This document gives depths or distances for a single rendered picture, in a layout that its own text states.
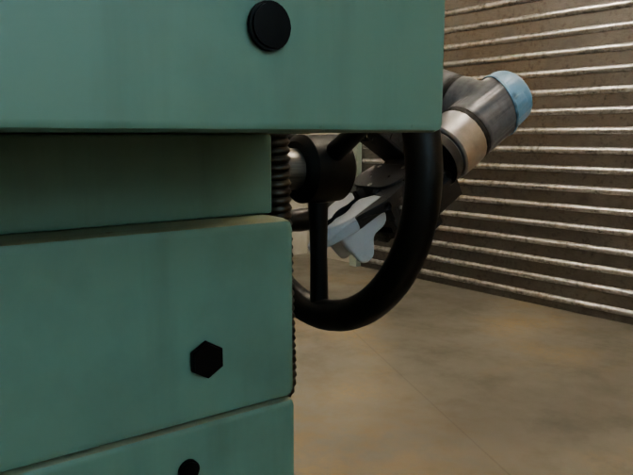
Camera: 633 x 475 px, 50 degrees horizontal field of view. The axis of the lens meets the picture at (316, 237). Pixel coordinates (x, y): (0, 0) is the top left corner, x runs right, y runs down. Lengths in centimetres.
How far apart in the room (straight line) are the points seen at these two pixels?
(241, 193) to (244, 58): 14
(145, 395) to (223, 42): 17
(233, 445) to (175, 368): 5
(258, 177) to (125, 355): 11
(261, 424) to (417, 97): 18
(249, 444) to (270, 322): 6
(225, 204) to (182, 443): 11
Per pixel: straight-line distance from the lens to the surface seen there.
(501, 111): 86
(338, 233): 71
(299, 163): 57
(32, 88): 18
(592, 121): 338
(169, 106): 19
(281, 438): 35
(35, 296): 28
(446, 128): 81
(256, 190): 34
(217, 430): 33
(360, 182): 77
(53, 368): 29
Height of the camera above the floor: 84
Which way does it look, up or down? 9 degrees down
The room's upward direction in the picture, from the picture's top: straight up
